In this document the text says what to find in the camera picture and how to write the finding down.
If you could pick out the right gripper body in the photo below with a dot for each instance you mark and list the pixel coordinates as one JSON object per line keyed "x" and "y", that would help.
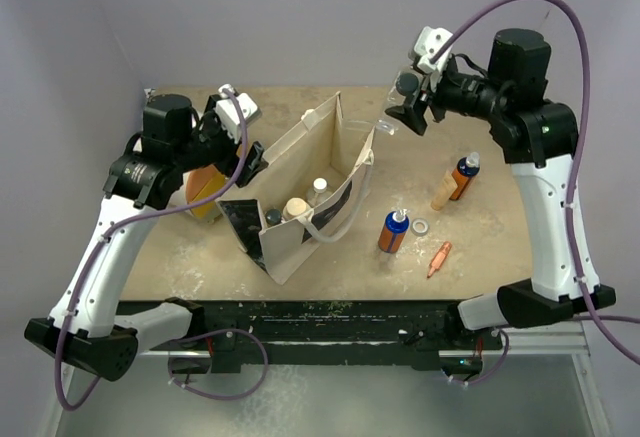
{"x": 462, "y": 93}

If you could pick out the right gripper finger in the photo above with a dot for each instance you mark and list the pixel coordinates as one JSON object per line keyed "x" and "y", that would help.
{"x": 437, "y": 105}
{"x": 412, "y": 116}

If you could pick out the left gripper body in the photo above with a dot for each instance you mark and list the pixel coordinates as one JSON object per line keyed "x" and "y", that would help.
{"x": 214, "y": 145}

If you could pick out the clear square bottle dark cap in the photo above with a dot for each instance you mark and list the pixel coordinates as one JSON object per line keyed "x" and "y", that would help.
{"x": 406, "y": 89}

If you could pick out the small square bottle dark cap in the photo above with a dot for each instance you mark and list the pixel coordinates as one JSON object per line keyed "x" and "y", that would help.
{"x": 273, "y": 217}

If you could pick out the white bottle beige cap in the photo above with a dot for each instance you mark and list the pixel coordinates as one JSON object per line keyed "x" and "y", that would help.
{"x": 294, "y": 208}

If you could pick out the canvas tote bag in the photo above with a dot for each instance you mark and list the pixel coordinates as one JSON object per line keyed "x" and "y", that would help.
{"x": 322, "y": 144}

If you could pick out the small clear bottle white cap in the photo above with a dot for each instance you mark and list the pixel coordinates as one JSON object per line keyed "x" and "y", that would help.
{"x": 318, "y": 193}

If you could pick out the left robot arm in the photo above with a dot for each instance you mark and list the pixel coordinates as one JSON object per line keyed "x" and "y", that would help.
{"x": 84, "y": 329}

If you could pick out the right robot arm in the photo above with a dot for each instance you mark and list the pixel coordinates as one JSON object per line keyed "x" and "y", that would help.
{"x": 539, "y": 140}

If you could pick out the white round container orange lid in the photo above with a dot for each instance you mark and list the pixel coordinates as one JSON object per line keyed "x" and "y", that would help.
{"x": 200, "y": 183}

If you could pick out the beige tube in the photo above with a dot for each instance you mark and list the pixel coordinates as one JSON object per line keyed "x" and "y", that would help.
{"x": 443, "y": 192}

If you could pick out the orange bottle blue pump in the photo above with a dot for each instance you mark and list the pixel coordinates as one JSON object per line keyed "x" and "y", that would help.
{"x": 394, "y": 230}

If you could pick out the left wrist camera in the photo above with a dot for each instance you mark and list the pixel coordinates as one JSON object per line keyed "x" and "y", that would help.
{"x": 231, "y": 106}

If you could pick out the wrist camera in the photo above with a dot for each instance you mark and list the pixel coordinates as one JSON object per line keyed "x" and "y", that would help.
{"x": 231, "y": 106}
{"x": 428, "y": 42}

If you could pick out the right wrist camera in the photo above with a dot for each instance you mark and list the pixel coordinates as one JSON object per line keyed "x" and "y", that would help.
{"x": 428, "y": 42}

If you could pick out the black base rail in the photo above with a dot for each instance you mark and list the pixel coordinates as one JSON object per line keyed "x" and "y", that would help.
{"x": 420, "y": 334}

